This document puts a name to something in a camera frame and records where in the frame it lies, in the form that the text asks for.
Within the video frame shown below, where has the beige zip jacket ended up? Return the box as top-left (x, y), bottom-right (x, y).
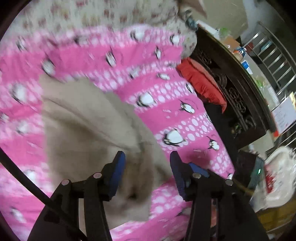
top-left (39, 75), bottom-right (172, 228)

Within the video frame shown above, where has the red cushion at bedside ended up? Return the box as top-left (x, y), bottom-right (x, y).
top-left (177, 57), bottom-right (227, 113)

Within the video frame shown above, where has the dark wooden headboard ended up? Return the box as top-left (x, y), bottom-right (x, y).
top-left (184, 24), bottom-right (278, 186)

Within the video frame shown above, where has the floral bed sheet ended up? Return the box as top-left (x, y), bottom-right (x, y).
top-left (4, 1), bottom-right (197, 58)

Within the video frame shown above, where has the white plastic bag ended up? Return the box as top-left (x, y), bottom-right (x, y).
top-left (250, 146), bottom-right (295, 212)

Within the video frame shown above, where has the black cable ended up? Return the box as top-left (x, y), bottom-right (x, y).
top-left (0, 146), bottom-right (87, 241)

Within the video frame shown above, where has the pink penguin blanket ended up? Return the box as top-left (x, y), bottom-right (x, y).
top-left (0, 24), bottom-right (236, 241)

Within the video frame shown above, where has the metal rack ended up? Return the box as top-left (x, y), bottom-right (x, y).
top-left (242, 21), bottom-right (296, 149)

